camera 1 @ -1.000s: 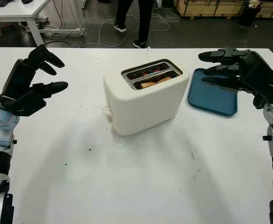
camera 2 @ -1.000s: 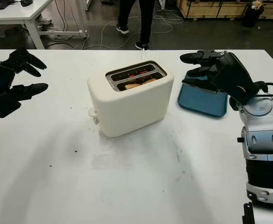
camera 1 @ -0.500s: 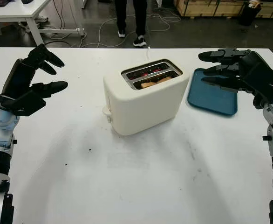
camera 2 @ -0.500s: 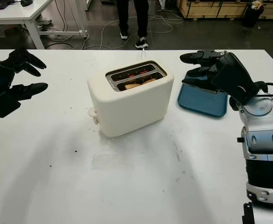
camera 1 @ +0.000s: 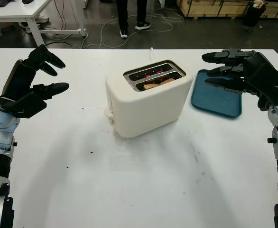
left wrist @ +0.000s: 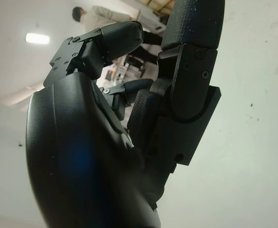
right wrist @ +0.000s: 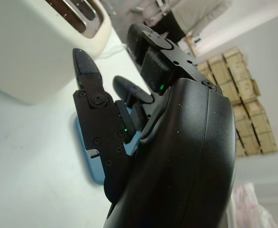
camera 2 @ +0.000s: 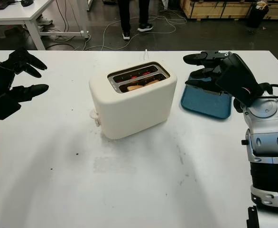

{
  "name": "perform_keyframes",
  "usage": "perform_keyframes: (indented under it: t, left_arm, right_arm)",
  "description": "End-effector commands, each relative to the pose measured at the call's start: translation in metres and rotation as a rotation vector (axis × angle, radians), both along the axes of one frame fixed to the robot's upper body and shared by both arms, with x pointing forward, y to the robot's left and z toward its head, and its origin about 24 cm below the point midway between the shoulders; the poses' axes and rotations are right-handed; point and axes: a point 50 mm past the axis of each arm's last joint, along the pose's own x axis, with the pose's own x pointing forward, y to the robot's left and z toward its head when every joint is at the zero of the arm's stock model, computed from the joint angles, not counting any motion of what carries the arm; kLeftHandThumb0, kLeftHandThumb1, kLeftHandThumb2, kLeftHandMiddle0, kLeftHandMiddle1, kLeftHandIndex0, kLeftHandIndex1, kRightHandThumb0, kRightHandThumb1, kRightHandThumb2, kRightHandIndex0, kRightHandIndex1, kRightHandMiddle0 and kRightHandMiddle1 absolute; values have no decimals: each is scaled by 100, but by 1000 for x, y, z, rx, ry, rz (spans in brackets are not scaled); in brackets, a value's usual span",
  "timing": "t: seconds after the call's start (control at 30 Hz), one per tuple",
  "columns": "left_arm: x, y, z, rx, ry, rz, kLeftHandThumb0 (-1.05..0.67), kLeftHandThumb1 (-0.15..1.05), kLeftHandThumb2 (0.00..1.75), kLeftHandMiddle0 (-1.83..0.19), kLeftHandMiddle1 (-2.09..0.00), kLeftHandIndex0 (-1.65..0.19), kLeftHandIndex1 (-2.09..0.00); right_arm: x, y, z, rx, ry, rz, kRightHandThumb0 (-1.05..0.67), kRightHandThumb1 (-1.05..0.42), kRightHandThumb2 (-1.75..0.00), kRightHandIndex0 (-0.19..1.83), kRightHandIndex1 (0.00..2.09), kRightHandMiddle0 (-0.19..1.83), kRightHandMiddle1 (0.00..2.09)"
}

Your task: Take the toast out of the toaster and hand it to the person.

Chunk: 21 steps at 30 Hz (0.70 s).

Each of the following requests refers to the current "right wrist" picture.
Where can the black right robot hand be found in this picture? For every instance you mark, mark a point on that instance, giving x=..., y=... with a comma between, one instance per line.
x=177, y=154

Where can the person in black trousers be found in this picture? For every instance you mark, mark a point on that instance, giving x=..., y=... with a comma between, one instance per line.
x=200, y=16

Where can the cream two-slot toaster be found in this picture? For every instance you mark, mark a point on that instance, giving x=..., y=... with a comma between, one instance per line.
x=34, y=47

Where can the wooden shipping crate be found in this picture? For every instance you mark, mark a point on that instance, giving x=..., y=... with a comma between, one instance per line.
x=248, y=107

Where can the blue plastic tray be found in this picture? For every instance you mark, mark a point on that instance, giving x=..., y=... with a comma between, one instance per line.
x=91, y=166

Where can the clear plastic bag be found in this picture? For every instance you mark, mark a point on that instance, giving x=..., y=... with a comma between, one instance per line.
x=252, y=209

